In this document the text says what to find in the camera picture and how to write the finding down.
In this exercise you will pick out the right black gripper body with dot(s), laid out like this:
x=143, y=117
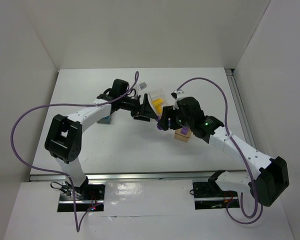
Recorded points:
x=170, y=117

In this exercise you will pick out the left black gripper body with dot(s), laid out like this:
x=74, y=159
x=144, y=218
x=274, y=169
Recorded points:
x=143, y=108

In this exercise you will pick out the yellow lego brick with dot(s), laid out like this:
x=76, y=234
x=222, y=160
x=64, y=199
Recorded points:
x=157, y=102

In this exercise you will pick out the purple printed lego piece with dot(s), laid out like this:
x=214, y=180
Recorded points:
x=163, y=124

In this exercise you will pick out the purple lego brick stack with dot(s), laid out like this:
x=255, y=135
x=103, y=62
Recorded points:
x=184, y=130

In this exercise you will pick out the yellow lego plate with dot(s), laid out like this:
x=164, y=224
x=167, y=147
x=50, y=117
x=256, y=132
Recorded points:
x=159, y=110

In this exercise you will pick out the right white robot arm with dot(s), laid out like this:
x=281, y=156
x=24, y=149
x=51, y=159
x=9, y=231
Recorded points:
x=266, y=177

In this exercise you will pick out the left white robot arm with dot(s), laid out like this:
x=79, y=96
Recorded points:
x=64, y=138

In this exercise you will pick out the clear plastic container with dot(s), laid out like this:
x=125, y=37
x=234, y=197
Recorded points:
x=159, y=93

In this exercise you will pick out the grey translucent container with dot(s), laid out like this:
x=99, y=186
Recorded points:
x=105, y=120

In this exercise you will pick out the aluminium rail front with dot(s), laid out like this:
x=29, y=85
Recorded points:
x=128, y=176

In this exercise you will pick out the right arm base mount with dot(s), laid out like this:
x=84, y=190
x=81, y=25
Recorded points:
x=207, y=199

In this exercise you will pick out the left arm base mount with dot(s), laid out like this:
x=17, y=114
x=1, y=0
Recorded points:
x=93, y=198

